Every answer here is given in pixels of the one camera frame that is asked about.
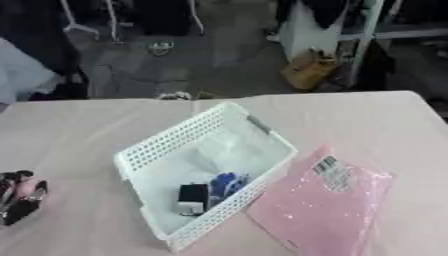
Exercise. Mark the white perforated plastic basket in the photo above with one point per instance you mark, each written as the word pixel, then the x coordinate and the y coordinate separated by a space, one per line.
pixel 198 166

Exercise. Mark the pink bubble mailer bag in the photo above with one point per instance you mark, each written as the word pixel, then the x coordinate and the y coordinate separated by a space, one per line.
pixel 326 206

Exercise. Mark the white chair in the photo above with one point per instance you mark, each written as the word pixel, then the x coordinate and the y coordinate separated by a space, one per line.
pixel 111 20

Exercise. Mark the clear bag with blue item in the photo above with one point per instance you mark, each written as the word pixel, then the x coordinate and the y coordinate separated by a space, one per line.
pixel 228 183

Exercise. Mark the person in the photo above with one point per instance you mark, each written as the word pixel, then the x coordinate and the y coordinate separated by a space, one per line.
pixel 26 63

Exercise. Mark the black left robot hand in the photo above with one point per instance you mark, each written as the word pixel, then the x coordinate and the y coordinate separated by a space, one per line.
pixel 22 200

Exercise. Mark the white shelf frame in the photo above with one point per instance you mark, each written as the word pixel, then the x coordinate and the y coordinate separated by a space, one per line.
pixel 379 33

